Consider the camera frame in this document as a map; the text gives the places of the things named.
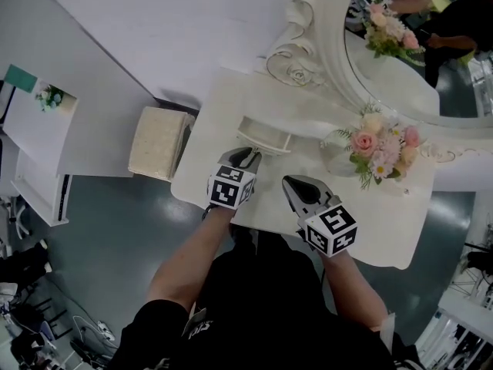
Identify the white desk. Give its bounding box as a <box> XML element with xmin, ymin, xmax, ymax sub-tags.
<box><xmin>1</xmin><ymin>77</ymin><xmax>80</xmax><ymax>227</ymax></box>

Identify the cream upholstered stool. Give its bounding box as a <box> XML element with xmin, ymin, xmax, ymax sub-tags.
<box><xmin>127</xmin><ymin>106</ymin><xmax>196</xmax><ymax>183</ymax></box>

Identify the oval white-framed mirror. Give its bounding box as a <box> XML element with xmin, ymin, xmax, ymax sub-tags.
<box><xmin>265</xmin><ymin>0</ymin><xmax>493</xmax><ymax>131</ymax></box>

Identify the white dressing table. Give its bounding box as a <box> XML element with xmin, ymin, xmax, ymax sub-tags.
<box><xmin>170</xmin><ymin>66</ymin><xmax>443</xmax><ymax>272</ymax></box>

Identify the teal card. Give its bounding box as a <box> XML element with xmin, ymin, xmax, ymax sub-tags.
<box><xmin>3</xmin><ymin>64</ymin><xmax>39</xmax><ymax>93</ymax></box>

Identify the white pull-out desk tray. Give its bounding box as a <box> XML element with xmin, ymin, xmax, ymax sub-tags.
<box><xmin>10</xmin><ymin>172</ymin><xmax>73</xmax><ymax>227</ymax></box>

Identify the white power strip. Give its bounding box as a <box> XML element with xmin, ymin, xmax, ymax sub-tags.
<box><xmin>95</xmin><ymin>319</ymin><xmax>116</xmax><ymax>341</ymax></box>

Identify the person's left forearm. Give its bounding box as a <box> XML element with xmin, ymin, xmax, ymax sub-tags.
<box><xmin>146</xmin><ymin>205</ymin><xmax>236</xmax><ymax>312</ymax></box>

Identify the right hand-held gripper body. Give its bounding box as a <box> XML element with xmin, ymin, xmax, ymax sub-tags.
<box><xmin>295</xmin><ymin>197</ymin><xmax>358</xmax><ymax>259</ymax></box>

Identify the pink flower bouquet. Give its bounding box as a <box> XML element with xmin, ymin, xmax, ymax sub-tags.
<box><xmin>321</xmin><ymin>101</ymin><xmax>425</xmax><ymax>191</ymax></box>

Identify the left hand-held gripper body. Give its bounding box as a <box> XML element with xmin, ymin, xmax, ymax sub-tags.
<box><xmin>207</xmin><ymin>163</ymin><xmax>258</xmax><ymax>210</ymax></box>

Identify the white flower vase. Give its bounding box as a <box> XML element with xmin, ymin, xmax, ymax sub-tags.
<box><xmin>322</xmin><ymin>129</ymin><xmax>371</xmax><ymax>177</ymax></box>

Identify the person's left black shoe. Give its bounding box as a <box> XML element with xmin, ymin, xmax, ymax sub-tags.
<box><xmin>230</xmin><ymin>224</ymin><xmax>260</xmax><ymax>254</ymax></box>

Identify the person's black clothing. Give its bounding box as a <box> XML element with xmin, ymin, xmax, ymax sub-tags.
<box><xmin>107</xmin><ymin>229</ymin><xmax>425</xmax><ymax>370</ymax></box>

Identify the small blue-white flower pot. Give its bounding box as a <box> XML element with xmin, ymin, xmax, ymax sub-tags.
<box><xmin>35</xmin><ymin>85</ymin><xmax>65</xmax><ymax>112</ymax></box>

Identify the person's right forearm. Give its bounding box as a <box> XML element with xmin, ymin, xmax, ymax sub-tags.
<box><xmin>317</xmin><ymin>251</ymin><xmax>389</xmax><ymax>331</ymax></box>

